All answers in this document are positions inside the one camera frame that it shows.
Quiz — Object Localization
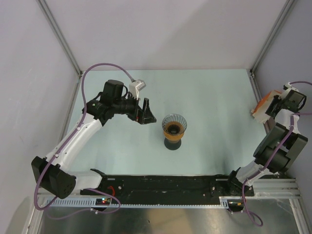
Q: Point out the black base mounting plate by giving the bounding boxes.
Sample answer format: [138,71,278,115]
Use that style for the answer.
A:
[80,174,255,205]

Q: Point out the aluminium frame rail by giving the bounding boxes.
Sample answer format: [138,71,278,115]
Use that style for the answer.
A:
[253,179,301,199]

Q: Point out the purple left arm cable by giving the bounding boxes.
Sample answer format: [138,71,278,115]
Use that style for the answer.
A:
[33,63,135,219]

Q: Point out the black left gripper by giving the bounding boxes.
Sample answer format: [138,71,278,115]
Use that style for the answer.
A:
[113,92,156,124]

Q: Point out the grey slotted cable duct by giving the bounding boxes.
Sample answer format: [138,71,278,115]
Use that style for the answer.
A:
[51,197,229,209]

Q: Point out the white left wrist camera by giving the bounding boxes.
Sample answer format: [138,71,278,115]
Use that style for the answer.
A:
[129,79,146,100]

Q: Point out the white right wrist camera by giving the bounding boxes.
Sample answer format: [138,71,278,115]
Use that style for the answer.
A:
[283,82,296,91]

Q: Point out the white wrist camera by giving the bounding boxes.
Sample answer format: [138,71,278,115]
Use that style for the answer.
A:
[283,82,296,91]
[129,79,146,100]

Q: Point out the smoked glass dripper cone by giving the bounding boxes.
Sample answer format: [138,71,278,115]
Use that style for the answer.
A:
[162,114,187,136]

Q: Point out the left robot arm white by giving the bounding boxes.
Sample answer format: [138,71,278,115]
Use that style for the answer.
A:
[31,79,156,199]

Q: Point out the wooden dripper collar ring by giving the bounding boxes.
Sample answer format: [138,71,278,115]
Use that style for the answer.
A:
[161,123,183,143]

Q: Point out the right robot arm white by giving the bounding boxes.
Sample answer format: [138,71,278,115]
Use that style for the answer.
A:
[225,83,308,195]

